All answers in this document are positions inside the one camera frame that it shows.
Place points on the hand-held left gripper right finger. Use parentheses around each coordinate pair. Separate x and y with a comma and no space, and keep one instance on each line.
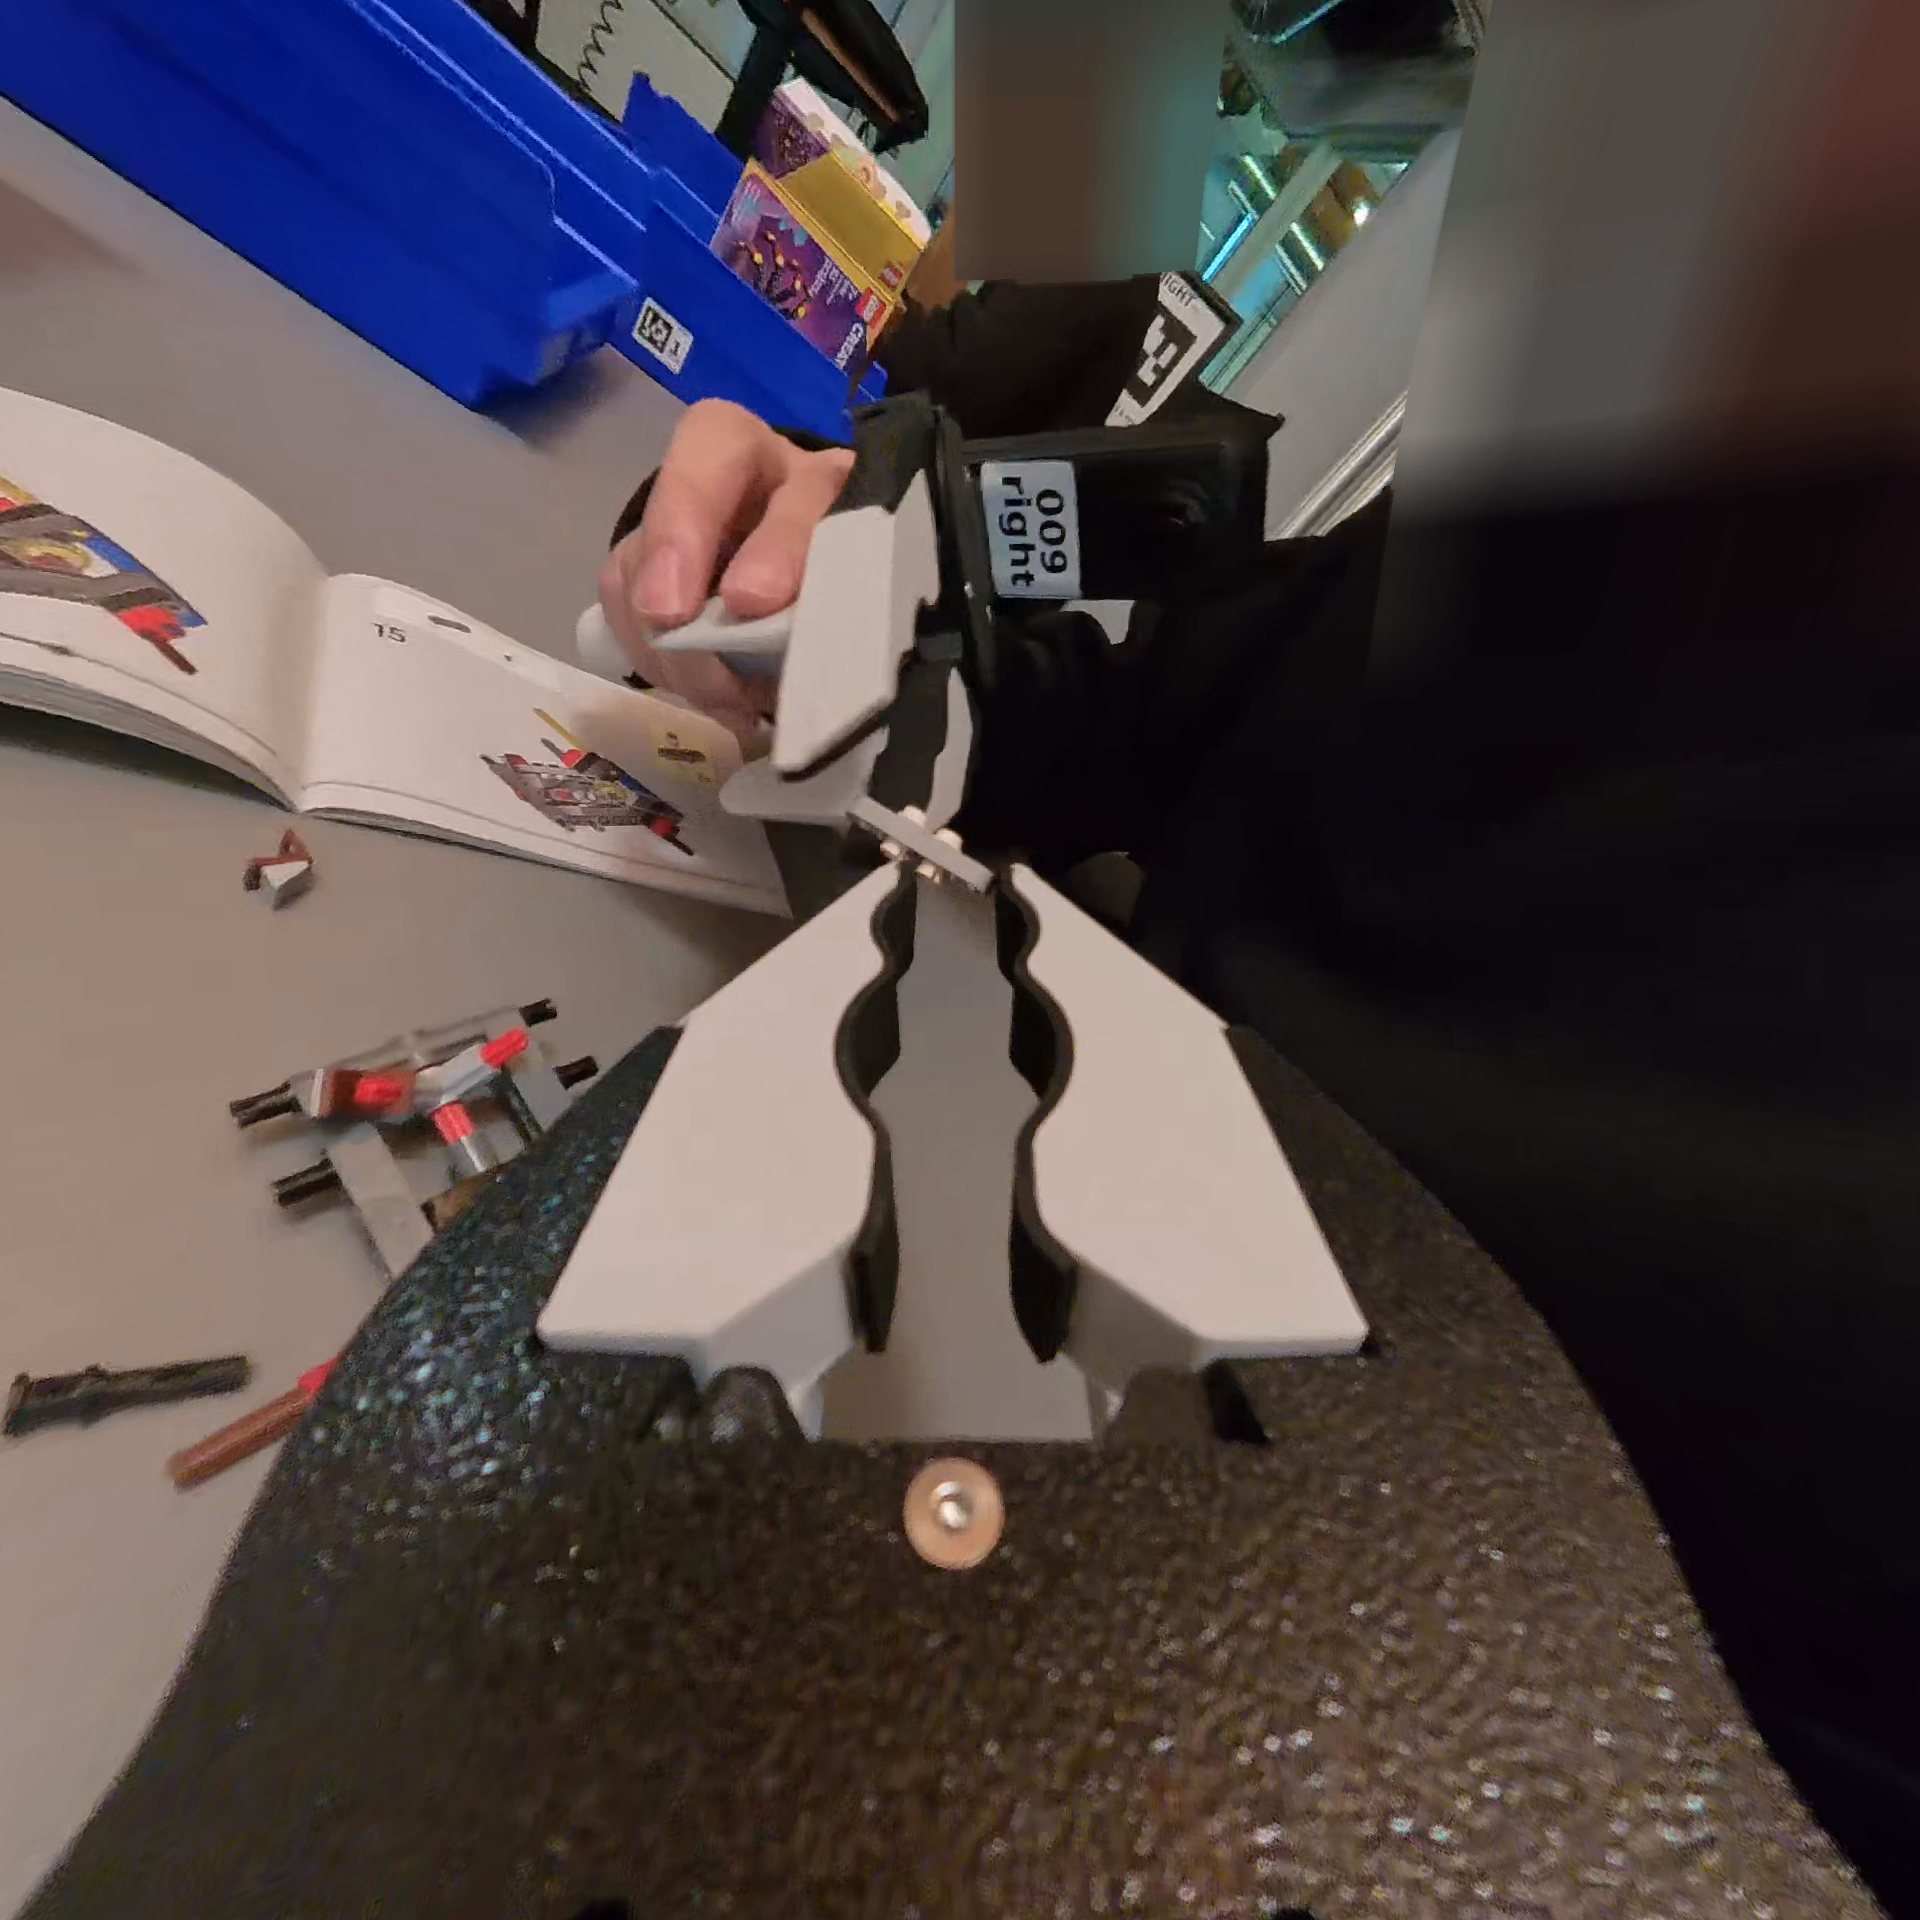
(1200,1202)

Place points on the brown lego axle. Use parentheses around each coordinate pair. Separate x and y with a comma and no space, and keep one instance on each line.
(240,1442)

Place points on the purple toy box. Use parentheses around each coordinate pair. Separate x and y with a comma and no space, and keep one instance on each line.
(779,255)

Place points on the black lego pin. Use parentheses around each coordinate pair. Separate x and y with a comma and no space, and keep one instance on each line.
(128,1388)

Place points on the open instruction booklet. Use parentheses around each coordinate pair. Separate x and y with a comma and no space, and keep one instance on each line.
(451,704)

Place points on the brown and grey lego bracket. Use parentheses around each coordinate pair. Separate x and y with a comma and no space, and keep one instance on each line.
(282,870)

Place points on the blue storage bin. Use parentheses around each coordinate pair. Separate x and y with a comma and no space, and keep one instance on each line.
(299,150)
(750,399)

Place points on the light grey thin lego liftarm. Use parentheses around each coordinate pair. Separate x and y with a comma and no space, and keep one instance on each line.
(945,858)

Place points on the person's black clothing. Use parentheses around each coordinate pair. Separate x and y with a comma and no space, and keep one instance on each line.
(1574,1050)

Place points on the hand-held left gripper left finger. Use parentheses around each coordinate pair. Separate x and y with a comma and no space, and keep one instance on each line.
(704,1202)

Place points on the partly built lego chassis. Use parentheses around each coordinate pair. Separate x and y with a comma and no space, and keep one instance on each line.
(376,1088)

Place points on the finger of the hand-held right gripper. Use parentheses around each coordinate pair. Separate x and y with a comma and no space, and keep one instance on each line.
(954,765)
(854,629)

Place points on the person's right hand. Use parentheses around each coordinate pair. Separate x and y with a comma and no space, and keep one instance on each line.
(720,510)

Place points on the yellow toy box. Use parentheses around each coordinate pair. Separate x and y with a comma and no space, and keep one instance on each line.
(854,212)

